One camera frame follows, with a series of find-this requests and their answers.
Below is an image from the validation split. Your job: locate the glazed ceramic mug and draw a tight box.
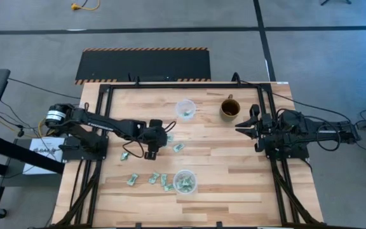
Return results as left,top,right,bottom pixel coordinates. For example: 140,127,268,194
219,94,241,123

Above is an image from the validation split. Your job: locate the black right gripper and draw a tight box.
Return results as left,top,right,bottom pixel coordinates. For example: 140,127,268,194
235,104,275,153

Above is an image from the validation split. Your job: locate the black aluminium table frame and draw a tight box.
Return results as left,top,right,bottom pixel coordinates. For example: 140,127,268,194
54,81,322,229

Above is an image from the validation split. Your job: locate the black tripod base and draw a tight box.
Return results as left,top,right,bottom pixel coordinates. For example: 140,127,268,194
320,0,352,6

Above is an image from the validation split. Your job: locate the yellow extension cable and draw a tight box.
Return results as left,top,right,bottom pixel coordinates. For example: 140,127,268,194
71,0,101,11

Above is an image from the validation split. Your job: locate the yellow cable bundle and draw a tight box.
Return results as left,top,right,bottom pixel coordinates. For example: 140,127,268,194
37,118,50,138

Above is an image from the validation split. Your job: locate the clear plastic tub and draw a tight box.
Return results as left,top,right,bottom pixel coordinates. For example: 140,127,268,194
172,169,199,195
174,99,198,121

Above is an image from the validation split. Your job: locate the white printed box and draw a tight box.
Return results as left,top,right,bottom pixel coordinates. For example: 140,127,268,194
22,137,66,175

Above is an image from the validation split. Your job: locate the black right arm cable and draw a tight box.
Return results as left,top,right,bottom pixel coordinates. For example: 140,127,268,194
315,123,342,152

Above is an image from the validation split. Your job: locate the black hazard-striped floor mat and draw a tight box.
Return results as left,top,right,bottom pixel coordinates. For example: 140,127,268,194
74,47,212,85

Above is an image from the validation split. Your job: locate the long black power cable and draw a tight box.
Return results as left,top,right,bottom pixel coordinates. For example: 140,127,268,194
232,72,352,123

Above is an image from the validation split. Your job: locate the thin black floor cable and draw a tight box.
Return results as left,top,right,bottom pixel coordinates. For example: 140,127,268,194
7,77,81,100

